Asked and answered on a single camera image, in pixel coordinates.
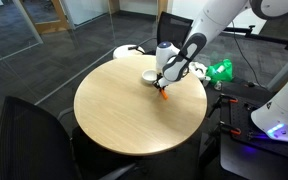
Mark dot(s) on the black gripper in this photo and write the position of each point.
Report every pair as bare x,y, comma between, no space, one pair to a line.
157,85

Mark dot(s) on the white ceramic bowl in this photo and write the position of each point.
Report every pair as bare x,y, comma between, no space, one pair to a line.
149,76

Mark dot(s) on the orange marker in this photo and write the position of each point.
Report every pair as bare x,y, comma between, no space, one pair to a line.
164,94

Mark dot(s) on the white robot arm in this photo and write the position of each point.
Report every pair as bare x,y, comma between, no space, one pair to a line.
209,25

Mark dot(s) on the white crumpled cloth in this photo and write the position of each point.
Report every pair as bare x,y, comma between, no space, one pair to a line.
199,70

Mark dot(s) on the small white round table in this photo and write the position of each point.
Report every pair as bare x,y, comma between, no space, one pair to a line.
123,51

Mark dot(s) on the round wooden table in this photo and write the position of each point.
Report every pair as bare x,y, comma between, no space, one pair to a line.
122,113

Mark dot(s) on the black mesh office chair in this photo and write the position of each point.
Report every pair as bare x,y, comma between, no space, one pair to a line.
173,28

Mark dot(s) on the green plastic bag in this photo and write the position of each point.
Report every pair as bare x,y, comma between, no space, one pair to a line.
221,71

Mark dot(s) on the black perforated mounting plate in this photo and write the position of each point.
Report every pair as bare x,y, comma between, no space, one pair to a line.
260,130

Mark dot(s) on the black mesh chair foreground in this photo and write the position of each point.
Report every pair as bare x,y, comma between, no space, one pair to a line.
33,144

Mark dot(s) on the orange handled clamp near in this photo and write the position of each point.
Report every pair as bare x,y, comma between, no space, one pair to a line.
223,127

